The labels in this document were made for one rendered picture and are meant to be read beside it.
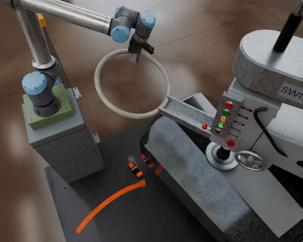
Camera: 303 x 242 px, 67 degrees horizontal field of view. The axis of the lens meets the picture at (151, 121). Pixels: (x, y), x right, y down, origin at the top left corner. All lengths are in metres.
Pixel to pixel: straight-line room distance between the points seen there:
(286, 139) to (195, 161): 0.69
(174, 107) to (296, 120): 0.66
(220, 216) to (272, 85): 0.98
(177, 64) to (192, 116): 2.03
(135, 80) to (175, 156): 1.69
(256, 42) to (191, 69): 2.43
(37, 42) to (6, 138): 1.71
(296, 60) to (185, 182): 1.07
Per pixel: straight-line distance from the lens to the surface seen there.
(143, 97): 2.93
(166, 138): 1.73
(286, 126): 1.13
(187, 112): 1.43
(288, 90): 0.89
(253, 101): 0.96
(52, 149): 1.92
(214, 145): 1.56
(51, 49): 2.65
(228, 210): 1.58
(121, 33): 1.22
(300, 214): 1.64
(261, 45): 0.94
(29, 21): 1.55
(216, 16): 4.45
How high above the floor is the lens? 2.23
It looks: 55 degrees down
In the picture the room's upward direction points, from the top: 2 degrees counter-clockwise
